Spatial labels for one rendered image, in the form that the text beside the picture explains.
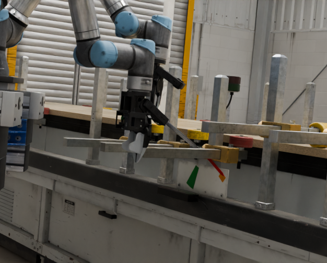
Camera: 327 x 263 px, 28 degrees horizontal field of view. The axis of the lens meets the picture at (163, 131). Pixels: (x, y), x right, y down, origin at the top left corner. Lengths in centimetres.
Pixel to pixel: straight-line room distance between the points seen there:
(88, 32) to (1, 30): 42
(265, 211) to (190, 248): 70
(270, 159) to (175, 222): 53
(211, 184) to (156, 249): 75
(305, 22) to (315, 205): 1003
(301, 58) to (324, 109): 109
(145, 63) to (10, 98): 42
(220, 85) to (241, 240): 51
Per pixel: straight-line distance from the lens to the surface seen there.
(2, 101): 174
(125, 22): 218
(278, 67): 202
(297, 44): 1219
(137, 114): 191
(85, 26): 197
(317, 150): 211
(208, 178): 220
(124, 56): 188
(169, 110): 239
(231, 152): 215
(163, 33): 231
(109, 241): 316
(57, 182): 312
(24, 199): 393
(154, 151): 198
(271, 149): 202
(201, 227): 229
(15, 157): 225
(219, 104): 219
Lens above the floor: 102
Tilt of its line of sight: 3 degrees down
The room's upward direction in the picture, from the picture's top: 5 degrees clockwise
